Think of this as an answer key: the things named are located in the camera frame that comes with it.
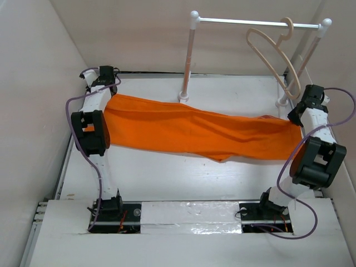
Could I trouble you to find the wooden clothes hanger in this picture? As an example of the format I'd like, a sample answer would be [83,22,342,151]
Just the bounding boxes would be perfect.
[246,17,303,100]

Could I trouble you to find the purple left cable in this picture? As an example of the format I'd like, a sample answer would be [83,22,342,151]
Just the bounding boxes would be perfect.
[65,67,122,231]

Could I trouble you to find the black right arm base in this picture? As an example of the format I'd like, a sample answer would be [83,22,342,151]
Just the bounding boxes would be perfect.
[235,190,293,233]

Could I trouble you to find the orange trousers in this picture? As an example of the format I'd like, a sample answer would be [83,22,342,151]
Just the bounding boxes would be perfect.
[103,95,301,161]

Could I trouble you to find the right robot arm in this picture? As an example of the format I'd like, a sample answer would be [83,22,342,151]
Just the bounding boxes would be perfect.
[257,85,347,219]

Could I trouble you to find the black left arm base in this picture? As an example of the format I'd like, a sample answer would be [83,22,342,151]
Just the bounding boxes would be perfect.
[87,194,142,234]

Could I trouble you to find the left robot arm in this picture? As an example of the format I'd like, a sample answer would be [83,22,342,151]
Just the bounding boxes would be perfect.
[70,66,124,221]

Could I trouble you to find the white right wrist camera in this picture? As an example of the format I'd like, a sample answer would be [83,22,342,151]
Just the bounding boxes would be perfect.
[321,93,330,107]

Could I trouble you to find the white foam front panel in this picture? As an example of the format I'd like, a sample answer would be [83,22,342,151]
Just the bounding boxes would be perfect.
[30,199,353,266]

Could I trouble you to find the white clothes rack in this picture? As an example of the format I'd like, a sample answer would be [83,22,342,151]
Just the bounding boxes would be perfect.
[177,10,333,115]

